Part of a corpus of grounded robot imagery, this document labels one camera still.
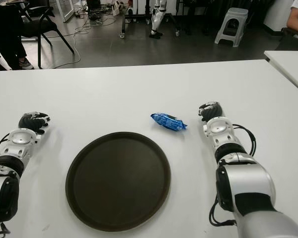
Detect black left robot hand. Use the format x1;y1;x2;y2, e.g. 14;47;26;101
18;111;52;136

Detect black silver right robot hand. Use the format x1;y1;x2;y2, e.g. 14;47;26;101
198;101;224;122

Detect blue Oreo packet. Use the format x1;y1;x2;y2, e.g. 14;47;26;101
150;113;189;134

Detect white side table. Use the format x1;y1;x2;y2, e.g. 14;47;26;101
264;50;298;97

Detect person in black trousers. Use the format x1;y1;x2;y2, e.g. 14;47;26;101
0;0;35;70

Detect black metal chair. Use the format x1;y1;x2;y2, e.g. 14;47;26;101
19;0;75;69

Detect grey plastic stool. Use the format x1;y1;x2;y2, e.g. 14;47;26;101
215;7;249;48

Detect round dark brown tray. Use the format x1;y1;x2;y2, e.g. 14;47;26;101
65;131;171;226

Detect black office chair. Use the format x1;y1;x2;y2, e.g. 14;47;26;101
275;27;298;52

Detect white humanoid robot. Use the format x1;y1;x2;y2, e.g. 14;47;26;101
149;0;168;39

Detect white framed panel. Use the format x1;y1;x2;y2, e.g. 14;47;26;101
56;0;75;23

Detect person in white shirt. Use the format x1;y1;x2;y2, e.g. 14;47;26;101
287;0;298;40

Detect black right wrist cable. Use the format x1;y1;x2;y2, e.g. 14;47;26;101
232;123;256;156

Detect white floor cable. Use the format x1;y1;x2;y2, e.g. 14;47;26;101
43;14;81;69

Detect black right elbow cable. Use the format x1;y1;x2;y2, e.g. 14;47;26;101
210;195;236;227

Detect black elbow cable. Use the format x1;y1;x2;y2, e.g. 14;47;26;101
210;195;236;227
0;222;11;238

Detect black left elbow cable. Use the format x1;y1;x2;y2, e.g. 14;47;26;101
0;222;11;238

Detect tangled floor cables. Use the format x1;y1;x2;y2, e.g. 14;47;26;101
88;8;116;27

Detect black wheeled frame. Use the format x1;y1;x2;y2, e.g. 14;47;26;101
118;0;182;39

